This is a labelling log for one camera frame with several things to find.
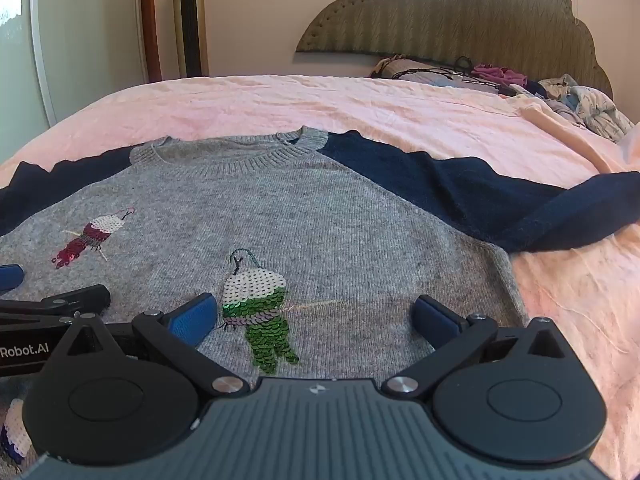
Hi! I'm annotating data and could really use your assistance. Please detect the brown wooden door frame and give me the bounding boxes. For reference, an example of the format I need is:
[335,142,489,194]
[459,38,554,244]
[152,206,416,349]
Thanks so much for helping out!
[139,0,164,84]

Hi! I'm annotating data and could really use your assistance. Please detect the pink bed sheet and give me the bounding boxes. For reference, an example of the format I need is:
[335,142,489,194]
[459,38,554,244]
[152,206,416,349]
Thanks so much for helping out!
[0,74,640,480]

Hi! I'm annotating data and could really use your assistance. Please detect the olive padded headboard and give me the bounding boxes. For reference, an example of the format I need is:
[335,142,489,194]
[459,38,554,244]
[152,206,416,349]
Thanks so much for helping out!
[295,0,615,98]

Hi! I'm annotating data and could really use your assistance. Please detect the pile of pale blue clothes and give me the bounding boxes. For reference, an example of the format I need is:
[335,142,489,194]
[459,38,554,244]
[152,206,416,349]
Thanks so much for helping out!
[530,74,637,142]

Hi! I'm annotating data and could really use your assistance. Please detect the magenta cloth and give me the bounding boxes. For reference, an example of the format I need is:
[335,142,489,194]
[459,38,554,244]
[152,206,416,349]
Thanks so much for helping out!
[471,63,528,88]

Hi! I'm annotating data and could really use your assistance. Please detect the grey sweater with navy sleeves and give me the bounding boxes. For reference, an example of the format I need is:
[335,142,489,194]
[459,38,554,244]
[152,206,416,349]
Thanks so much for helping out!
[0,127,640,473]

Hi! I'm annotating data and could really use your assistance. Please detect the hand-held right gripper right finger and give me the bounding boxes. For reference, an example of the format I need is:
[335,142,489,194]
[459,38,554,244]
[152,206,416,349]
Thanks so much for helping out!
[381,294,583,404]

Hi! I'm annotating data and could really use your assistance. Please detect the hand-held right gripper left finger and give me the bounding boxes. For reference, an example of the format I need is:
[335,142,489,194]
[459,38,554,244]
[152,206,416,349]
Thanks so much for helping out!
[47,293,252,402]

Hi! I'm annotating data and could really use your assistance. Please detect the gold tower heater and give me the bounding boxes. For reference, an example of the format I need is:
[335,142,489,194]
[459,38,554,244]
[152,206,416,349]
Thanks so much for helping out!
[172,0,210,79]

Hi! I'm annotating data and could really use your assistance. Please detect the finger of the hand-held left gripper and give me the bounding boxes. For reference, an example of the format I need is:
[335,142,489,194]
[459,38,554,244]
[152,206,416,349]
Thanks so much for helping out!
[0,264,25,295]
[0,284,112,325]

